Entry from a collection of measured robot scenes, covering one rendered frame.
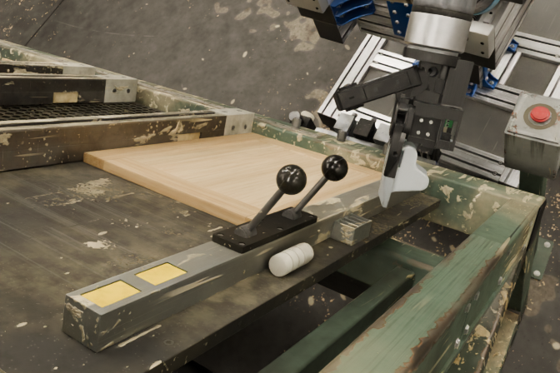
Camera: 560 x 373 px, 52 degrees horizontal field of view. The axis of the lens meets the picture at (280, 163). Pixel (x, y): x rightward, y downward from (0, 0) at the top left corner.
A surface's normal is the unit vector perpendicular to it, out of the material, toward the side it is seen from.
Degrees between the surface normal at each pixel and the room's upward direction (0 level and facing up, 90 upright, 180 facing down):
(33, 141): 90
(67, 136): 90
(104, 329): 90
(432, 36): 38
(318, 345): 55
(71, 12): 0
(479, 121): 0
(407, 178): 43
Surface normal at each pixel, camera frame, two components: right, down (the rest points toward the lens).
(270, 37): -0.32, -0.46
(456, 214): -0.52, 0.11
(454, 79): -0.18, 0.21
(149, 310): 0.84, 0.28
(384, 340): 0.18, -0.95
